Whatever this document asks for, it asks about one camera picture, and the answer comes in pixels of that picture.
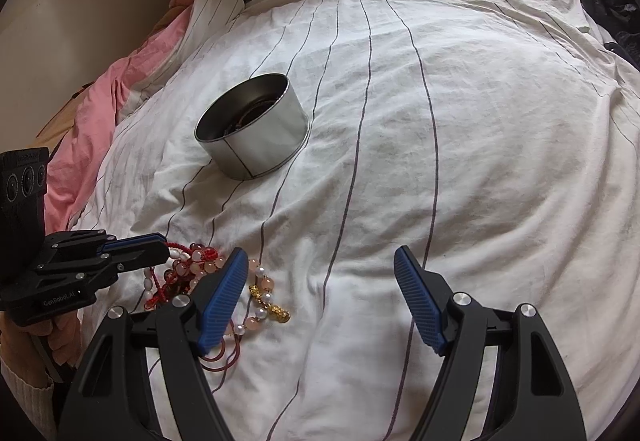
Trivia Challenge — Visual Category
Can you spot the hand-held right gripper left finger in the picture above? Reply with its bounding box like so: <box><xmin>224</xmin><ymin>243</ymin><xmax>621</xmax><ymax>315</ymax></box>
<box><xmin>55</xmin><ymin>248</ymin><xmax>249</xmax><ymax>441</ymax></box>

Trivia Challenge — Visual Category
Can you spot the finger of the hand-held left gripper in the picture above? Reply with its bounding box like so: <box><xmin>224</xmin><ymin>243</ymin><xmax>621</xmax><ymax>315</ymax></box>
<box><xmin>31</xmin><ymin>248</ymin><xmax>172</xmax><ymax>287</ymax></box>
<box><xmin>44</xmin><ymin>231</ymin><xmax>168</xmax><ymax>258</ymax></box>

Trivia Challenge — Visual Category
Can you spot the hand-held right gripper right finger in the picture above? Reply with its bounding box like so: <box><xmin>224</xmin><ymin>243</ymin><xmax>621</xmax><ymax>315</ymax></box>
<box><xmin>393</xmin><ymin>245</ymin><xmax>588</xmax><ymax>441</ymax></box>

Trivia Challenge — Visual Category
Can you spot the red corded bracelet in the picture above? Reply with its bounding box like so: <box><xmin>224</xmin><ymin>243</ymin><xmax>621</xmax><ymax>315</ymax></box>
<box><xmin>142</xmin><ymin>241</ymin><xmax>221</xmax><ymax>313</ymax></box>

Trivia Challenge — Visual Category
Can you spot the pink bead gold charm bracelet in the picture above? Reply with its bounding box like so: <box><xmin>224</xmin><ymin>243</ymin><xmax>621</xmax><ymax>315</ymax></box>
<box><xmin>225</xmin><ymin>257</ymin><xmax>292</xmax><ymax>338</ymax></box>

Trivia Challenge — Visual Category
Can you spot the thin red cord loop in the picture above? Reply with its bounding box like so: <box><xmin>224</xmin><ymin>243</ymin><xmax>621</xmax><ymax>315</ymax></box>
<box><xmin>199</xmin><ymin>316</ymin><xmax>247</xmax><ymax>373</ymax></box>

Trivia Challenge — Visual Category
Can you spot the round metal tin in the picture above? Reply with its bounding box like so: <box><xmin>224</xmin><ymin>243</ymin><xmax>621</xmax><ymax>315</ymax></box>
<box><xmin>194</xmin><ymin>72</ymin><xmax>312</xmax><ymax>181</ymax></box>

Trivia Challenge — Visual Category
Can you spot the person's left forearm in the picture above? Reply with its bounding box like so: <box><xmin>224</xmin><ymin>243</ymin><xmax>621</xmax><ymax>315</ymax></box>
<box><xmin>0</xmin><ymin>356</ymin><xmax>58</xmax><ymax>441</ymax></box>

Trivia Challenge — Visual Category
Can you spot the person's left hand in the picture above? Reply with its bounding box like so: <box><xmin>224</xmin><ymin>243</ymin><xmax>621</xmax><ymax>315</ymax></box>
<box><xmin>24</xmin><ymin>308</ymin><xmax>85</xmax><ymax>370</ymax></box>

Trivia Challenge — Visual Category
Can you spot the white striped duvet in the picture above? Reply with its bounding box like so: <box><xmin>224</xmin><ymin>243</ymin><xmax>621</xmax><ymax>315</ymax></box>
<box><xmin>65</xmin><ymin>0</ymin><xmax>640</xmax><ymax>441</ymax></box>

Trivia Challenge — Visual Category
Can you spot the pink blanket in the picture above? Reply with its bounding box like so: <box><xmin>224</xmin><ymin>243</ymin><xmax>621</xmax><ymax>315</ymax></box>
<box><xmin>35</xmin><ymin>0</ymin><xmax>203</xmax><ymax>232</ymax></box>

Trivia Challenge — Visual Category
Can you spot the dark cloth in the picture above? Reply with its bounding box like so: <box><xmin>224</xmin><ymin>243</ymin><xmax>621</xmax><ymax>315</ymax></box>
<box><xmin>569</xmin><ymin>0</ymin><xmax>640</xmax><ymax>69</ymax></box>

